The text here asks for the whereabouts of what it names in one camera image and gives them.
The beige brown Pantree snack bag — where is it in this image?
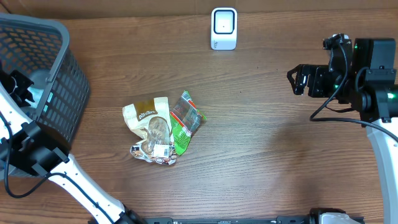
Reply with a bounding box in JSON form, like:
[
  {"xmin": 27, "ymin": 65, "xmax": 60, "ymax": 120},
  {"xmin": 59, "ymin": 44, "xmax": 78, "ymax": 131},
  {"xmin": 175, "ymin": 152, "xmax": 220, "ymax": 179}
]
[{"xmin": 123, "ymin": 97, "xmax": 177, "ymax": 165}]

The black rail at table edge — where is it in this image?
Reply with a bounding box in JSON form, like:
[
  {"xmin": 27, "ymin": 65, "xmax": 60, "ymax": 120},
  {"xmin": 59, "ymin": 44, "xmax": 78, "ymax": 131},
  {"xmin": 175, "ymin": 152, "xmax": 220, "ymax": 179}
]
[{"xmin": 86, "ymin": 207, "xmax": 364, "ymax": 224}]

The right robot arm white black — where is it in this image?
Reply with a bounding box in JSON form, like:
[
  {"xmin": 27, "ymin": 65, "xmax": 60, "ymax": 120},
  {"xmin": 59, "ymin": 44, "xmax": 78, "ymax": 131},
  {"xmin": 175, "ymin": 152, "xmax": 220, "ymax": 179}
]
[{"xmin": 287, "ymin": 34, "xmax": 397, "ymax": 223}]

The grey plastic mesh basket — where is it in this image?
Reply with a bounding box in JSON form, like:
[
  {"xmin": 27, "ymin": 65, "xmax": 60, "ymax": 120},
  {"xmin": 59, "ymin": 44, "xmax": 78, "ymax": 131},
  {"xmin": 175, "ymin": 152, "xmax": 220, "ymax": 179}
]
[{"xmin": 0, "ymin": 12, "xmax": 91, "ymax": 179}]

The green snack packet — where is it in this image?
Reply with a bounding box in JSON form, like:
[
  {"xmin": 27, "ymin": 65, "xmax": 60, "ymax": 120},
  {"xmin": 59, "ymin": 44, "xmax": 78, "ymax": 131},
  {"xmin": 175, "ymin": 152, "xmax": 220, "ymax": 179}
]
[{"xmin": 170, "ymin": 91, "xmax": 206, "ymax": 156}]

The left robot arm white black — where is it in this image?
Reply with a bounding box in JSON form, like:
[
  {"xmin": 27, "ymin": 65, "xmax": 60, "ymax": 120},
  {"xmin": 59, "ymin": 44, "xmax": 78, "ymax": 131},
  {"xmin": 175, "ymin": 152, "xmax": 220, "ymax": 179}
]
[{"xmin": 1, "ymin": 70, "xmax": 145, "ymax": 223}]

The light teal snack packet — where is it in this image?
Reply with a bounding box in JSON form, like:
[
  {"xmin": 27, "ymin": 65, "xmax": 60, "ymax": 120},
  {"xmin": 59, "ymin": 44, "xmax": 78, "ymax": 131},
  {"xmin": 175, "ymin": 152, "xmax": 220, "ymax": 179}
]
[{"xmin": 28, "ymin": 87, "xmax": 44, "ymax": 103}]

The white barcode scanner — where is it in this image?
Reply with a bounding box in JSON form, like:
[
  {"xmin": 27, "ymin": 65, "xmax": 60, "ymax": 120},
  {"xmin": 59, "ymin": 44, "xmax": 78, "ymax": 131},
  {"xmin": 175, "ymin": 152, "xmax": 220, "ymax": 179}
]
[{"xmin": 210, "ymin": 7, "xmax": 238, "ymax": 50}]

